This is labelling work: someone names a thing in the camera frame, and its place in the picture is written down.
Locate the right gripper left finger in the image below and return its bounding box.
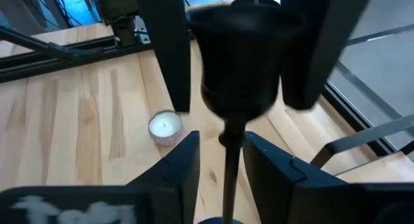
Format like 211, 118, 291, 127
0, 130, 201, 224

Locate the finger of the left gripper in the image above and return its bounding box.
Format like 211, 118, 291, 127
134, 0, 191, 114
279, 0, 375, 111

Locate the black metal candlestick holder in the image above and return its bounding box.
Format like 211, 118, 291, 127
186, 0, 303, 224

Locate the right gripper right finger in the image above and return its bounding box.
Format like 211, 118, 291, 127
243, 131, 414, 224

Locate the black overhead rig frame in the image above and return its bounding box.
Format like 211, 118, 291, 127
0, 25, 104, 62

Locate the blue patterned candle tin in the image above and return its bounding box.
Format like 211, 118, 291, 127
197, 216, 246, 224

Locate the black frame wooden shelf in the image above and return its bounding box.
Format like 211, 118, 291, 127
310, 23, 414, 183

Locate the black plant pot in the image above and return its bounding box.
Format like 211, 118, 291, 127
231, 0, 281, 8

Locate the pink patterned candle tin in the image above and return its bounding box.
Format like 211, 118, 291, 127
147, 109, 185, 147

